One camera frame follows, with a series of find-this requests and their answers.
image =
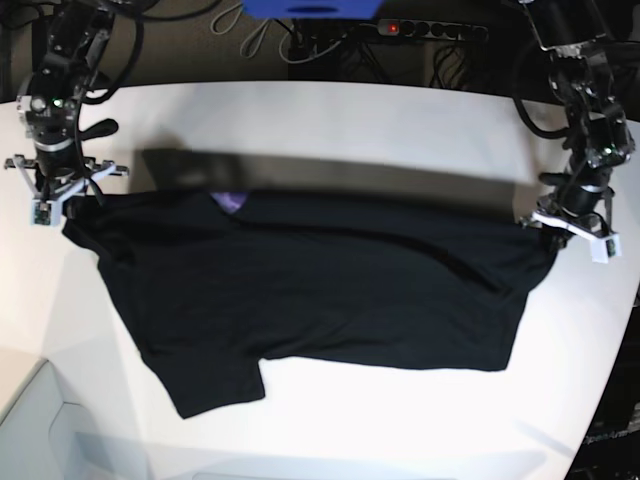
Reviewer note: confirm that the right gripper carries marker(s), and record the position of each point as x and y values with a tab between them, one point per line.
66	185

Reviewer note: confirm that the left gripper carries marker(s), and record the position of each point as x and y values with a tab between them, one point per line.
579	204

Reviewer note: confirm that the black t-shirt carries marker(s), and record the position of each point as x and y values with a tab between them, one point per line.
211	274

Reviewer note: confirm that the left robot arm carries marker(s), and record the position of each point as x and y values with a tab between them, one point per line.
573	35

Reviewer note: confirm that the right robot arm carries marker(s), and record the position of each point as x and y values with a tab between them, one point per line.
49	105

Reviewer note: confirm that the grey bin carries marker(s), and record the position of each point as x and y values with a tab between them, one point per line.
45	436

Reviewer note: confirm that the black power strip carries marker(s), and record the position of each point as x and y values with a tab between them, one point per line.
432	30

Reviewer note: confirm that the blue box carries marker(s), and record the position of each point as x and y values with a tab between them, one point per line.
312	9

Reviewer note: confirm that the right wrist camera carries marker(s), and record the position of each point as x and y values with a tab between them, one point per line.
45	213

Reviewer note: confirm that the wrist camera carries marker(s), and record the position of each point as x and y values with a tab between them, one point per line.
45	213
603	249

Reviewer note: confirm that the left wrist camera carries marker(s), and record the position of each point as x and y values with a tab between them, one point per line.
603	249

